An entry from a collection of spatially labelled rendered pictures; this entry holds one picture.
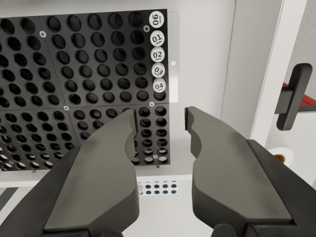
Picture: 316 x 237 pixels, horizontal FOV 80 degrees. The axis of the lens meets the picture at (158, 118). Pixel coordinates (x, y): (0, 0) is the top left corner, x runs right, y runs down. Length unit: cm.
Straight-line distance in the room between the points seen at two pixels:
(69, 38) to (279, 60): 18
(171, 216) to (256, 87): 47
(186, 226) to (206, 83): 47
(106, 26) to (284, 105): 19
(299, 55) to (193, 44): 114
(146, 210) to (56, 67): 45
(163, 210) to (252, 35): 48
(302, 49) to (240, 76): 114
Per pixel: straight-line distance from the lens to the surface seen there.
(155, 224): 63
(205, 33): 26
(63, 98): 22
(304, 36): 134
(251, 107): 21
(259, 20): 21
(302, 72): 23
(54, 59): 21
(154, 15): 17
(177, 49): 24
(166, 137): 23
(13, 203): 39
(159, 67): 18
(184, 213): 59
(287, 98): 23
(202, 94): 28
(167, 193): 47
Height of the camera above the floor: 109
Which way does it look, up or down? 60 degrees down
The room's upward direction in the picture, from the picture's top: 179 degrees clockwise
